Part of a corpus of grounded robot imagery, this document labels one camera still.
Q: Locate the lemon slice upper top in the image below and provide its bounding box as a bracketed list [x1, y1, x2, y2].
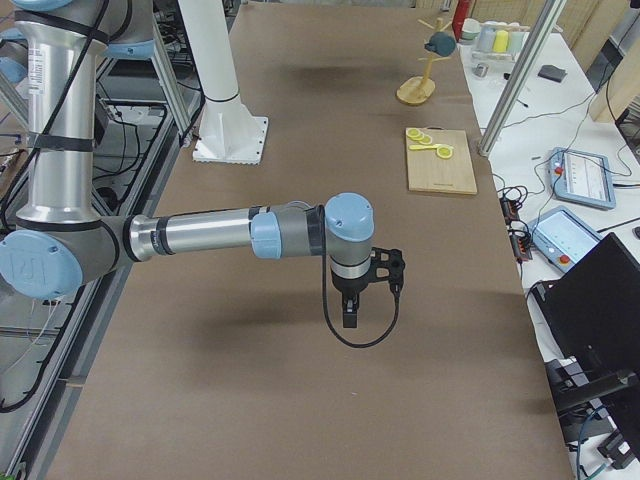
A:
[436, 144, 454, 159]

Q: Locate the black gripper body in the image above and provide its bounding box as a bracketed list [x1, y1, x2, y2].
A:
[331, 272, 369, 306]

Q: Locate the lemon slice row far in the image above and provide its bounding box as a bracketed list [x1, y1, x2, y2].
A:
[406, 128, 422, 140]

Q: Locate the teach pendant tablet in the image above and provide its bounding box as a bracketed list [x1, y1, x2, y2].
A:
[549, 147, 616, 210]
[529, 206, 603, 273]

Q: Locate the blue mug yellow inside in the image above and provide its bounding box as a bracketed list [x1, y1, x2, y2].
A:
[424, 32, 457, 57]

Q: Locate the wooden board panel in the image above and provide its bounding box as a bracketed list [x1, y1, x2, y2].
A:
[589, 14, 639, 123]

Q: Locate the dark grey pad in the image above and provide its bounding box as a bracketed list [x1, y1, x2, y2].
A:
[537, 64, 567, 83]

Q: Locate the bamboo cutting board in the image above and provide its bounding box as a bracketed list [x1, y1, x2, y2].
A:
[405, 127, 477, 195]

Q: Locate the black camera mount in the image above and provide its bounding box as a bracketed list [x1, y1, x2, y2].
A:
[367, 247, 406, 298]

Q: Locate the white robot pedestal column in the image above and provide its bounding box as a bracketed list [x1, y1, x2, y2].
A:
[179, 0, 268, 165]

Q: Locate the grey cup on tray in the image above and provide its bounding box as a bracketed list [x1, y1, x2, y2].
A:
[476, 25, 496, 53]

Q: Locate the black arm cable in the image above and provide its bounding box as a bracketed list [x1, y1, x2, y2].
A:
[317, 204, 404, 349]

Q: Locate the small metal cup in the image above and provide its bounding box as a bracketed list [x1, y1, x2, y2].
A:
[472, 62, 489, 78]

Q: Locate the red bottle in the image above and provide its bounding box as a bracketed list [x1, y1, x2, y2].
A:
[451, 0, 473, 41]

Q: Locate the yellow cup on tray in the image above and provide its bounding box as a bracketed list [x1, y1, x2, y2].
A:
[492, 29, 509, 53]

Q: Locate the yellow plastic knife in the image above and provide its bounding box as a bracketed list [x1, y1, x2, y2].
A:
[408, 144, 444, 152]

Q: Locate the wooden cup storage rack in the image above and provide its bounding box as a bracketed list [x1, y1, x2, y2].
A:
[396, 17, 453, 106]

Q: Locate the white bowl stack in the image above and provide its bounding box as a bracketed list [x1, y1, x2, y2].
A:
[460, 18, 481, 41]

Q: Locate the aluminium frame post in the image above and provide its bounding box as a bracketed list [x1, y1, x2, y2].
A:
[478, 0, 567, 157]

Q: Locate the brown table mat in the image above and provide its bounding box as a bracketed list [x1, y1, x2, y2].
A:
[48, 3, 573, 479]

